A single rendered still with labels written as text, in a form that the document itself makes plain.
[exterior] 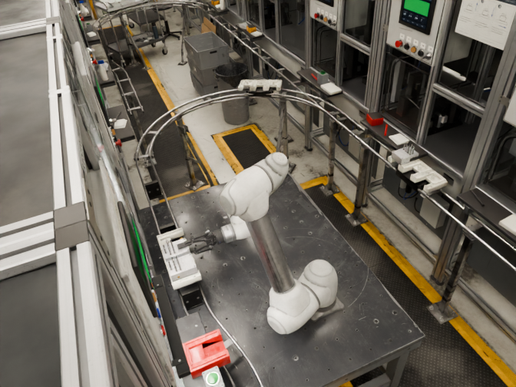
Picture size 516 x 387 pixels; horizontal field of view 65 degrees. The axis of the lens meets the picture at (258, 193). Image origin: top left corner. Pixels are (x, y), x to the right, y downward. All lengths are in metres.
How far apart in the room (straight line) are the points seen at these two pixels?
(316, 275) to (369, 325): 0.37
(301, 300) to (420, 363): 1.18
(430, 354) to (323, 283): 1.15
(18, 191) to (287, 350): 1.46
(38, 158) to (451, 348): 2.55
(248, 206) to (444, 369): 1.73
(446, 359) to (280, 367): 1.24
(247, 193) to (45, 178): 0.87
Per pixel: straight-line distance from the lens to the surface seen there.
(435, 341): 2.89
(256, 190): 1.52
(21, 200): 0.75
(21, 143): 0.92
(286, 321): 1.79
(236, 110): 4.67
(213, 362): 1.64
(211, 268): 2.27
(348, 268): 2.24
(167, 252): 2.07
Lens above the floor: 2.41
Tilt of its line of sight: 40 degrees down
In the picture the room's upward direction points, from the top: 5 degrees counter-clockwise
